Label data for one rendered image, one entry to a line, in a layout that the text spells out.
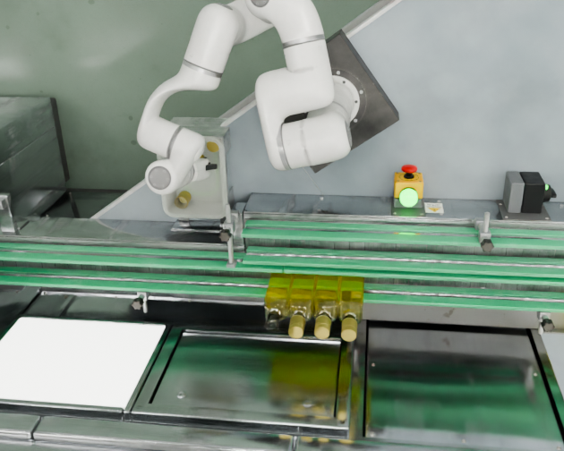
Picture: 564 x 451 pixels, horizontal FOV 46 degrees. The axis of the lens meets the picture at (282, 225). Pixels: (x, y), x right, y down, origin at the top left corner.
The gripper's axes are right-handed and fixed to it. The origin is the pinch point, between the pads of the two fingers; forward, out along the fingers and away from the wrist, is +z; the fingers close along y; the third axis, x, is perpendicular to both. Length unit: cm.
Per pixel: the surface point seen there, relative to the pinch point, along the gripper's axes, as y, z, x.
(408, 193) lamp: 53, 1, -6
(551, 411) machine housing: 85, -21, -50
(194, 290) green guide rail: 0.1, -3.9, -31.9
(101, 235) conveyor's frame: -27.4, 3.7, -20.2
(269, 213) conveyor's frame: 18.7, -0.4, -12.1
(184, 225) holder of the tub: -6.2, 10.3, -18.2
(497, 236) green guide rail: 74, -4, -15
